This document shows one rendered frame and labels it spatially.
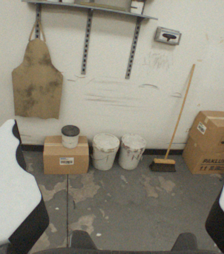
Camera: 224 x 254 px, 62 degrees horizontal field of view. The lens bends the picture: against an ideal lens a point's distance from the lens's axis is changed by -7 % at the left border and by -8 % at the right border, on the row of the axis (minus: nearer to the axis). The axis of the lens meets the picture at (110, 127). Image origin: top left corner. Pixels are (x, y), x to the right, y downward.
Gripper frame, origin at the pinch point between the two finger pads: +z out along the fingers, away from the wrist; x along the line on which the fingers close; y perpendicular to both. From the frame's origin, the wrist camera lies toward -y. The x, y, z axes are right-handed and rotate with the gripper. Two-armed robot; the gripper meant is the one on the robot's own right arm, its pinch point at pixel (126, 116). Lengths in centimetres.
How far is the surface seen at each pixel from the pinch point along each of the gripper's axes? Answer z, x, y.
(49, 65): 181, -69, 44
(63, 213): 99, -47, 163
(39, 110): 178, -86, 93
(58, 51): 187, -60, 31
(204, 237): 87, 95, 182
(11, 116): 177, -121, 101
